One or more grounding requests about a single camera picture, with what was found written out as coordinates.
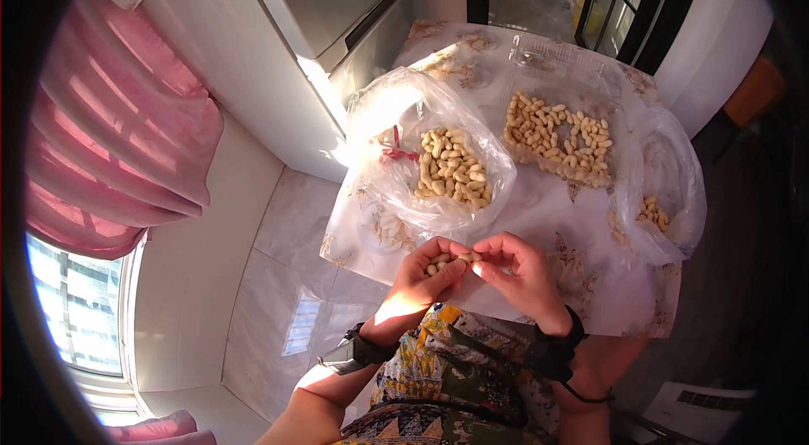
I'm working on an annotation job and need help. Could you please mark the person's left hand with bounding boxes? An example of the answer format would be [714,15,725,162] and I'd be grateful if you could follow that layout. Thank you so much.
[360,236,474,345]

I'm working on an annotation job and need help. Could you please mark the person's right hand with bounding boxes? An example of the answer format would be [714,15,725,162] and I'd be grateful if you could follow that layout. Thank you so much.
[471,231,575,338]

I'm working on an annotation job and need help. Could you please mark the person's right fingers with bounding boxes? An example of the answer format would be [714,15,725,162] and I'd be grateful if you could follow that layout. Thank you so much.
[473,231,537,264]

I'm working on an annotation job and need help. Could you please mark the person's left thumb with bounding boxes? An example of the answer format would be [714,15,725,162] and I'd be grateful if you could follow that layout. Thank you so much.
[431,260,469,298]

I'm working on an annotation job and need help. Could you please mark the person's left fingers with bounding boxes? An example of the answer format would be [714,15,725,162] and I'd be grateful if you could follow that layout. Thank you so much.
[404,236,474,270]

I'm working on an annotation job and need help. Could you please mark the person's right thumb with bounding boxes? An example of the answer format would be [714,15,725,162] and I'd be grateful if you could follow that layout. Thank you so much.
[471,260,518,295]

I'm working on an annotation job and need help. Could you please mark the handful of peanut pods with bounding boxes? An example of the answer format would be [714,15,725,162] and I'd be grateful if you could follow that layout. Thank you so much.
[425,252,461,278]

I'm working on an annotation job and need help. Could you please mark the floral tablecloth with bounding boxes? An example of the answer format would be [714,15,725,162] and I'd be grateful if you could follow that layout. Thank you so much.
[319,20,683,340]

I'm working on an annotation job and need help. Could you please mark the pile of peanuts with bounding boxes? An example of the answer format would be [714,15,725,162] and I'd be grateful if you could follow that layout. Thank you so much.
[414,127,494,211]
[504,91,615,187]
[608,195,671,245]

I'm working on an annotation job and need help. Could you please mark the clear plastic bag red print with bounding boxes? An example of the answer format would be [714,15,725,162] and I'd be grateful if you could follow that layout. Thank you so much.
[344,66,518,235]

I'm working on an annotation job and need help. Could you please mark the black wrist band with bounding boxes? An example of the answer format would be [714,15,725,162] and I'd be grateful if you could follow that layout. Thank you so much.
[317,321,402,376]
[522,305,590,386]

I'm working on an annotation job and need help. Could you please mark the clear plastic clamshell box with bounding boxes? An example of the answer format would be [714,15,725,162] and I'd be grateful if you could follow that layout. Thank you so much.
[502,33,630,190]

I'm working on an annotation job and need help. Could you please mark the yellow container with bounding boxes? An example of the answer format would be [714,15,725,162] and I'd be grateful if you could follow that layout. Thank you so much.
[572,0,608,36]

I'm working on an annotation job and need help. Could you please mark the white appliance with vents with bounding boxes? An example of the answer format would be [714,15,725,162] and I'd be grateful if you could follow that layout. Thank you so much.
[641,381,757,445]

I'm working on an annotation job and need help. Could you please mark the silver refrigerator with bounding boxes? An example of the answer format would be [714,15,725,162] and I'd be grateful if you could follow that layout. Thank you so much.
[140,0,424,184]

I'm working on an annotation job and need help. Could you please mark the orange brown stool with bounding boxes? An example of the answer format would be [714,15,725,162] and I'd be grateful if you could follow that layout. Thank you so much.
[714,56,788,163]

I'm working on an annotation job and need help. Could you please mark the pink curtain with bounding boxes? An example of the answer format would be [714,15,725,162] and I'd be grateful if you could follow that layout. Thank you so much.
[25,0,226,260]

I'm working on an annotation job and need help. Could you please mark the window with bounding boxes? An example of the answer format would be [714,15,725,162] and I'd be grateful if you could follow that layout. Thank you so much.
[25,233,150,428]

